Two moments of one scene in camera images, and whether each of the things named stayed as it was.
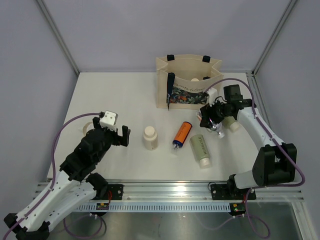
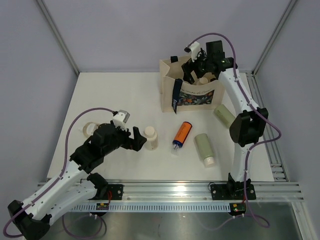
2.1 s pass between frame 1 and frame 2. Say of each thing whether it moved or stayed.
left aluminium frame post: stayed
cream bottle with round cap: stayed
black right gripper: moved
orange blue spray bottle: stayed
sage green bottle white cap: moved
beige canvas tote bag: stayed
